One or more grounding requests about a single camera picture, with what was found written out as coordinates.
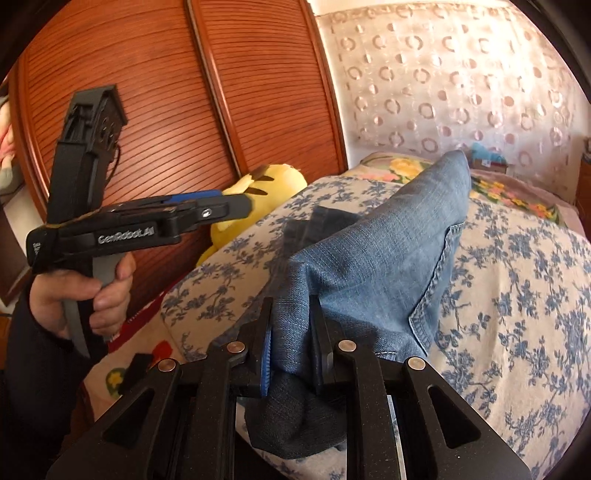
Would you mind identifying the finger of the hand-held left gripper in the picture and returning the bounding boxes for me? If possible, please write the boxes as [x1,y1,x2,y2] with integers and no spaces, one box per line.
[113,188,225,213]
[178,193,254,236]

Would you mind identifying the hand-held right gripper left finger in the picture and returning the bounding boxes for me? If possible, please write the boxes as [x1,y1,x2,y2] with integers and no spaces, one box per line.
[46,298,275,480]

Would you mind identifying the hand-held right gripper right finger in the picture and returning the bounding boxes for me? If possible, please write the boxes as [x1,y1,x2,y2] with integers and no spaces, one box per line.
[308,295,532,480]

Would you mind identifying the blue denim pants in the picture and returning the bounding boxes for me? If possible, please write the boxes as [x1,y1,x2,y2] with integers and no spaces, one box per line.
[210,150,472,460]

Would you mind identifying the person's left forearm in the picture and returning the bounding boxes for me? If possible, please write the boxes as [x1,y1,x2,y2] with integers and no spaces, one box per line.
[0,295,100,462]

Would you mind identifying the person's left hand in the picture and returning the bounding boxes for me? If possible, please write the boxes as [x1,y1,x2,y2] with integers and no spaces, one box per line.
[28,253,137,342]

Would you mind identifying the yellow plush toy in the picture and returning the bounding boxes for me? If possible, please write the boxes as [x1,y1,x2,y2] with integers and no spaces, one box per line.
[196,162,308,267]

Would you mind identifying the pastel cloth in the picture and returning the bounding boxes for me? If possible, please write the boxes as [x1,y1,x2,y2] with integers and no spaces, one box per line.
[0,95,21,190]

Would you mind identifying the flower print bed sheet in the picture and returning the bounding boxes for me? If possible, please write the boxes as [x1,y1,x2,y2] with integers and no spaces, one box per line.
[83,318,190,416]

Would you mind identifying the colourful flower pillow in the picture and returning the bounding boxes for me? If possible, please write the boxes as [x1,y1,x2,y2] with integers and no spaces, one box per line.
[358,152,571,227]

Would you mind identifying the blue floral bed quilt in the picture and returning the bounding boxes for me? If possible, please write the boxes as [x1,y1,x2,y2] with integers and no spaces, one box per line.
[159,173,591,480]

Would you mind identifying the blue gift bag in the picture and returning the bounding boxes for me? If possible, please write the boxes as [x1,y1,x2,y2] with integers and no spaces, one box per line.
[464,142,509,175]

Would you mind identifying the circle-print sheer curtain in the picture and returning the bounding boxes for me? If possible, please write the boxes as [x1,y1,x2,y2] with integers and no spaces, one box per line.
[314,0,587,162]

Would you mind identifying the wooden sideboard cabinet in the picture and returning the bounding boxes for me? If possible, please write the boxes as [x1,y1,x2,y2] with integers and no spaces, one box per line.
[579,152,591,204]

